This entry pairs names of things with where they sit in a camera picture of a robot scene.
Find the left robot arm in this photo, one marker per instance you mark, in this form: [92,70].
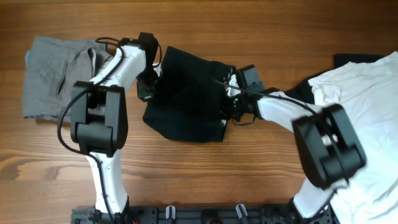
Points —
[98,121]

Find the folded grey shorts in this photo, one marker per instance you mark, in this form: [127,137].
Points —
[53,67]

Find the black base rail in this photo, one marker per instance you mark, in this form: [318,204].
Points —
[202,214]

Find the black shorts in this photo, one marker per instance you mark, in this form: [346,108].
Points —
[188,106]

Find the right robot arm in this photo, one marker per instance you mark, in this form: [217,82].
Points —
[329,149]

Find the light blue folded garment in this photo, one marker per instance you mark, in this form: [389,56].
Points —
[27,56]

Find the white t-shirt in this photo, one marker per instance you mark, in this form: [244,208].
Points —
[368,93]

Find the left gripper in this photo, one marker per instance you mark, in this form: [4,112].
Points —
[143,93]

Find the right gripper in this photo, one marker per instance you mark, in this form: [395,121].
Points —
[224,112]

